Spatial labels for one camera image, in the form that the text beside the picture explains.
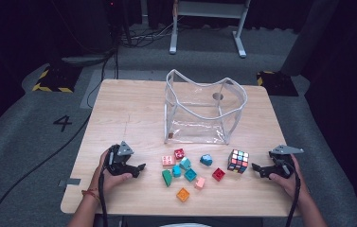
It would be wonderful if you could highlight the green toy brick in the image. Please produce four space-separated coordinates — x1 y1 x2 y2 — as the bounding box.
161 168 173 187

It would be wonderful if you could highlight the red brick with white dots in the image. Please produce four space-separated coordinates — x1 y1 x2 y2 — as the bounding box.
173 148 186 161

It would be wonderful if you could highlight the clear plastic bag white trim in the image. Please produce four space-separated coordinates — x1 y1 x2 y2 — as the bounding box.
164 68 249 146

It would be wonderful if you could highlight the small pink toy brick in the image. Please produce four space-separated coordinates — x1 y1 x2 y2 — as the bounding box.
194 176 206 190

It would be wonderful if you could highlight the right hand-held gripper cable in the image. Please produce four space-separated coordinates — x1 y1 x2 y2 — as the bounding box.
284 169 302 227

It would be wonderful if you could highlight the bundle of floor cables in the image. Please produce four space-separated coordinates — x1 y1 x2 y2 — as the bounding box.
118 18 180 48

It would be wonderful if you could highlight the person's left hand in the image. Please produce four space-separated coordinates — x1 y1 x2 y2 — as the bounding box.
91 149 134 194

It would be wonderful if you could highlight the dark equipment stand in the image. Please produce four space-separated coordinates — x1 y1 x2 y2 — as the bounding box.
47 0 117 69

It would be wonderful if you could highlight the orange toy brick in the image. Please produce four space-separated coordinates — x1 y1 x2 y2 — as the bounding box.
175 187 191 202

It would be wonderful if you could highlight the red string bracelet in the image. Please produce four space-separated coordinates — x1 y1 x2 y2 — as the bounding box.
80 188 100 201

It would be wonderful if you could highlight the teal square toy brick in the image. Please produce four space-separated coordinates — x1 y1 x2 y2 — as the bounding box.
184 167 198 183

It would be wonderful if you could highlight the grey upright panel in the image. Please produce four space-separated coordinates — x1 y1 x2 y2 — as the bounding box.
279 0 340 77

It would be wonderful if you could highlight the plain red toy brick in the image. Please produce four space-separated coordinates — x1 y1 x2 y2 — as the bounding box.
211 167 226 183

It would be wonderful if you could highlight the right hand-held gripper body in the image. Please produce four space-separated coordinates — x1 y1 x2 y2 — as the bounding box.
269 144 305 180

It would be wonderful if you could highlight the black yellow striped base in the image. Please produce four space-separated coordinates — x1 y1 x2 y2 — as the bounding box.
256 70 299 97
32 64 82 94

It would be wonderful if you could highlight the teal sloped toy brick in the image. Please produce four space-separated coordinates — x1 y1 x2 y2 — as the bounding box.
179 156 192 171

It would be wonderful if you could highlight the large pink toy brick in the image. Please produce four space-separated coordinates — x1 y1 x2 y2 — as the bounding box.
161 154 177 167

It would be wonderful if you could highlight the grey tape strip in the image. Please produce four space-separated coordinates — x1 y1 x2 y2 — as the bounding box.
58 178 81 187

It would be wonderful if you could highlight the person's right hand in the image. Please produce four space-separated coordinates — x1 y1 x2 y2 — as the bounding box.
269 154 310 200

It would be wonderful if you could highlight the small light blue toy brick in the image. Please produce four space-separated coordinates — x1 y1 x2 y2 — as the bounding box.
171 165 183 179

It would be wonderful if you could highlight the blue irregular toy brick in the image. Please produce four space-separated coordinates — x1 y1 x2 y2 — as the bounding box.
199 153 214 167

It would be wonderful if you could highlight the hand-held gripper cable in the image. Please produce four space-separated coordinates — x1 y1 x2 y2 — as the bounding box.
98 171 110 227
284 169 302 227

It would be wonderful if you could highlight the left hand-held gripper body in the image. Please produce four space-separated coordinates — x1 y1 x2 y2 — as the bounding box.
103 140 136 177

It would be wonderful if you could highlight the left hand-held gripper cable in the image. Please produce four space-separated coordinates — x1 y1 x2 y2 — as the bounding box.
98 171 110 227

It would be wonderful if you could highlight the white metal stand frame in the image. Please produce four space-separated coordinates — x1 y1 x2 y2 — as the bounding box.
169 0 252 59

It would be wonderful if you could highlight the long black floor cable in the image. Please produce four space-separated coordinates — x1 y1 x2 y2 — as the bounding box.
0 46 120 227

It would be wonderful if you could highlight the multicoloured puzzle cube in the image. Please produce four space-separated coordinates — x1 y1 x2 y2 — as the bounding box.
226 148 250 174

